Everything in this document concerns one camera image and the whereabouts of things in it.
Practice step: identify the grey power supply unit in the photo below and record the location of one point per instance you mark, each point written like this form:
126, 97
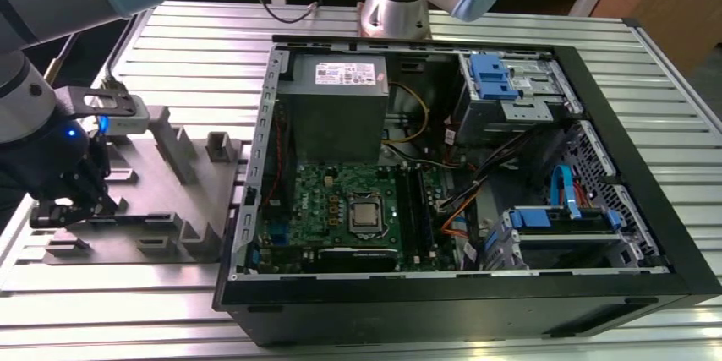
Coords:
338, 124

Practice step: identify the metal disk bay cage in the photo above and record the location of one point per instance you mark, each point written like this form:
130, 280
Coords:
508, 120
564, 247

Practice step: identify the silver camera on black bracket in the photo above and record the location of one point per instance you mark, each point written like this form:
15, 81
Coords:
127, 118

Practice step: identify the black graphics card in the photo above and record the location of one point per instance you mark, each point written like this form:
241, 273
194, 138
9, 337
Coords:
353, 257

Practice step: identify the grey parts rack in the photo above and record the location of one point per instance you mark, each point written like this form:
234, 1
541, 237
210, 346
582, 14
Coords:
163, 192

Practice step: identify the blue disk carrier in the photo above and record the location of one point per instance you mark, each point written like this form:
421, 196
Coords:
490, 78
533, 219

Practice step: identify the black RAM slot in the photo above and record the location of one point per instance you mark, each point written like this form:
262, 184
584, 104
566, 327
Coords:
408, 217

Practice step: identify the black PC case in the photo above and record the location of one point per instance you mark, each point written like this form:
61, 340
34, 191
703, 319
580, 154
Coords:
452, 306

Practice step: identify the green motherboard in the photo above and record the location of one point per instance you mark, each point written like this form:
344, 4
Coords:
316, 209

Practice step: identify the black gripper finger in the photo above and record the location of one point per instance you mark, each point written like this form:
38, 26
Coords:
99, 192
54, 215

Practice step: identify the silver CPU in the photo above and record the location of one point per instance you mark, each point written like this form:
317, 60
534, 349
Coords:
366, 214

